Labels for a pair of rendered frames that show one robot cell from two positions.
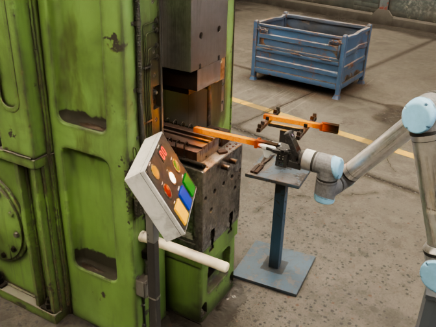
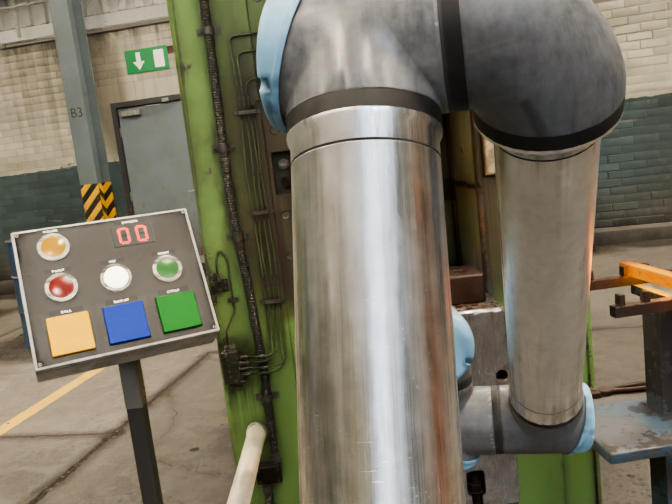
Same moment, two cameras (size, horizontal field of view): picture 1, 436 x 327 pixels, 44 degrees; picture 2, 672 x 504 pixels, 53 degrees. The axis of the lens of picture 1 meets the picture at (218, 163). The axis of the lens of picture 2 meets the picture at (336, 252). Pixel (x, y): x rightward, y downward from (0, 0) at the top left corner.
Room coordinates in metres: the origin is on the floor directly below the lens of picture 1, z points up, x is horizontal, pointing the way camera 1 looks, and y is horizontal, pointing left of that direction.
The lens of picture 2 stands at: (1.51, -1.17, 1.28)
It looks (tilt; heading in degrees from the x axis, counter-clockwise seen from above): 8 degrees down; 61
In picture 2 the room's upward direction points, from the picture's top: 7 degrees counter-clockwise
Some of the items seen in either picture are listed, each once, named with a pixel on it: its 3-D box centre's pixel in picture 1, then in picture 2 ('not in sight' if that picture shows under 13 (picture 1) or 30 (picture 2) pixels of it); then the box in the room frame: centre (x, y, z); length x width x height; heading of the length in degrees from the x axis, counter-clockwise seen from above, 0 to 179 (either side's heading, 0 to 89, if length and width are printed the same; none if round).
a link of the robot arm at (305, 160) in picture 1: (308, 159); not in sight; (2.07, -0.39, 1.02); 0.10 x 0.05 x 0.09; 151
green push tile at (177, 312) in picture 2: (187, 185); (178, 312); (1.84, 0.12, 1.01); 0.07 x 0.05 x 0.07; 176
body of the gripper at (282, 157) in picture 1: (290, 156); not in sight; (2.11, -0.31, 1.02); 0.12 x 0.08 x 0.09; 61
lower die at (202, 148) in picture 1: (170, 139); not in sight; (2.39, 0.23, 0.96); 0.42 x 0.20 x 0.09; 61
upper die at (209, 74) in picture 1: (169, 67); not in sight; (2.39, 0.23, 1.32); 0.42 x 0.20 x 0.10; 61
